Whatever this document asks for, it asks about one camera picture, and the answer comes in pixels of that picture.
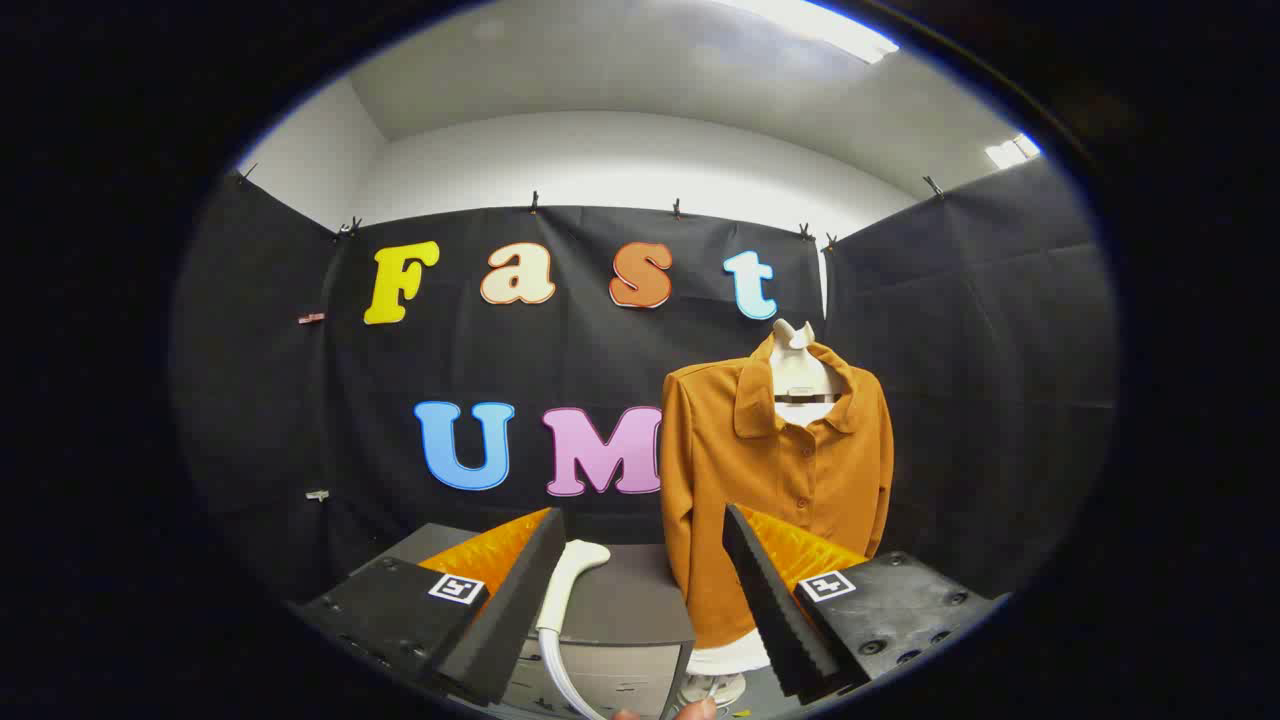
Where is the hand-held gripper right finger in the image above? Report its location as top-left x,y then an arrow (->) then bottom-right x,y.
722,503 -> 1003,701

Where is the long ceiling light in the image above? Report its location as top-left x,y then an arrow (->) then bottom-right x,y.
715,0 -> 901,65

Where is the white clothes form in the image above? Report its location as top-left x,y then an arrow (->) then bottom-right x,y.
690,318 -> 846,677

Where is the orange button shirt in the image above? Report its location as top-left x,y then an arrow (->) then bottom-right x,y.
660,335 -> 894,651

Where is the white garment steamer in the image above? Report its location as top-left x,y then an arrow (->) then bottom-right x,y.
535,540 -> 613,720

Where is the white stand base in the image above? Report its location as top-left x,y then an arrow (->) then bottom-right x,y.
680,672 -> 747,707

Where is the small ceiling light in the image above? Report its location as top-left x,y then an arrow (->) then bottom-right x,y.
985,133 -> 1042,170

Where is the grey cabinet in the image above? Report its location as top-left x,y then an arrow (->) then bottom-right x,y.
385,522 -> 697,720

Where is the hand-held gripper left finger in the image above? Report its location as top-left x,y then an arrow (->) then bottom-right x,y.
290,507 -> 569,707

